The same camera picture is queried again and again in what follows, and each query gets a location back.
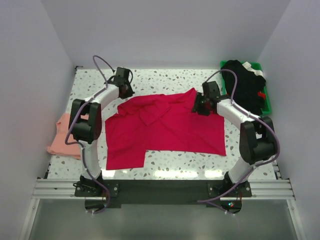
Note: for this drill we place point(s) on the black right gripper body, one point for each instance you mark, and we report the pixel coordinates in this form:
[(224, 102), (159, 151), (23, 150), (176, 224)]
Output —
[(200, 105)]

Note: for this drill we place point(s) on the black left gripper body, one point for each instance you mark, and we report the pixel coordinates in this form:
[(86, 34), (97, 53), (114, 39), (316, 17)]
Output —
[(129, 91)]

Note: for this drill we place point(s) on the magenta red t shirt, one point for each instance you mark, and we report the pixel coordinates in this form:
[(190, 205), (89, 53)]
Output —
[(160, 122)]

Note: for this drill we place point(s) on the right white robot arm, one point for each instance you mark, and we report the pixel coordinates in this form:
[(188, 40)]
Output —
[(257, 141)]

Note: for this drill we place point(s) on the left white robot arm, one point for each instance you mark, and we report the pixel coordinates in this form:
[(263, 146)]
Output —
[(85, 127)]

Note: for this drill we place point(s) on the black t shirt in bin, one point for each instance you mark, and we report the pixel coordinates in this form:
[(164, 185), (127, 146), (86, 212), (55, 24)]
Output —
[(247, 88)]

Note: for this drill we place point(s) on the red garment in bin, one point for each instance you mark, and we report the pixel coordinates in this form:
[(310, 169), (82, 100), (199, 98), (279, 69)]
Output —
[(262, 95)]

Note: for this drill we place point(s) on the white garment in bin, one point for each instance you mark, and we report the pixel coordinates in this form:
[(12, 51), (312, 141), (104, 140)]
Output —
[(249, 68)]

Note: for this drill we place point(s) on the green plastic bin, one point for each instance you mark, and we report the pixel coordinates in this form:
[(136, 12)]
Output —
[(266, 110)]

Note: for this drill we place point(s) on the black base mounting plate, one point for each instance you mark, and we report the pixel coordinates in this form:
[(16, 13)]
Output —
[(146, 192)]

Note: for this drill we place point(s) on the folded peach t shirt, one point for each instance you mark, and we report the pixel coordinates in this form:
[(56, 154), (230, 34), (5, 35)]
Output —
[(58, 146)]

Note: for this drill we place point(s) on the aluminium rail frame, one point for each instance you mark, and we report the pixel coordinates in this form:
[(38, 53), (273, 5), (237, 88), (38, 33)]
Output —
[(266, 183)]

